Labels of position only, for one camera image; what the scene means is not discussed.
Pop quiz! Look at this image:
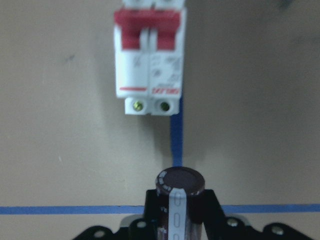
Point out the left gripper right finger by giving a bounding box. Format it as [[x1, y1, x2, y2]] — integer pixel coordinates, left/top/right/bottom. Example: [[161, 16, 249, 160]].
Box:
[[202, 189, 311, 240]]

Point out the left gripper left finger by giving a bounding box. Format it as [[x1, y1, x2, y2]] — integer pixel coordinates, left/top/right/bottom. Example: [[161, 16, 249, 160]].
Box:
[[74, 189, 160, 240]]

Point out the dark brown cylindrical capacitor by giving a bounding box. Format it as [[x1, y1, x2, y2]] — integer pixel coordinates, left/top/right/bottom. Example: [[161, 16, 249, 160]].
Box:
[[155, 166, 205, 240]]

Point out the white red circuit breaker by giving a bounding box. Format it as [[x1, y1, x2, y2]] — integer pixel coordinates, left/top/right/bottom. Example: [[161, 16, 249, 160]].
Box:
[[114, 0, 187, 116]]

